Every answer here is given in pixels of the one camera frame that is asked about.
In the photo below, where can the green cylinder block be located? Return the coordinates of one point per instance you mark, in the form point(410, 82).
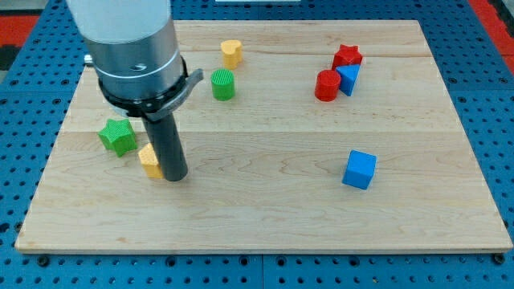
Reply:
point(223, 84)

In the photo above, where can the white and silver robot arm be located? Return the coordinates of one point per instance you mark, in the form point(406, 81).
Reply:
point(134, 50)

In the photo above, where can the light wooden board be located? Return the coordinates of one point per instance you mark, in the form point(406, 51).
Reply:
point(265, 168)

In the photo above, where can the green star block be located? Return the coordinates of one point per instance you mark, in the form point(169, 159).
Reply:
point(118, 136)

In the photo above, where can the red cylinder block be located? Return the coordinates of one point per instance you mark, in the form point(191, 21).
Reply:
point(327, 85)

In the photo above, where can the red star block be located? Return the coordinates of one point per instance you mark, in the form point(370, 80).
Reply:
point(347, 55)

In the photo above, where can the yellow heart block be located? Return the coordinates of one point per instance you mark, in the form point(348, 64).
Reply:
point(232, 53)

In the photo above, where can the blue triangle block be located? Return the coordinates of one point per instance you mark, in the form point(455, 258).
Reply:
point(349, 75)

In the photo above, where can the yellow pentagon block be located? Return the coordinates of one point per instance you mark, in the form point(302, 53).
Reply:
point(149, 162)

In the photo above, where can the blue cube block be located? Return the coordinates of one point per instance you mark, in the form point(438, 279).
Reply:
point(359, 170)

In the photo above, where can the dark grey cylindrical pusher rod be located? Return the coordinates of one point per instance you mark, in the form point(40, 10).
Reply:
point(164, 137)

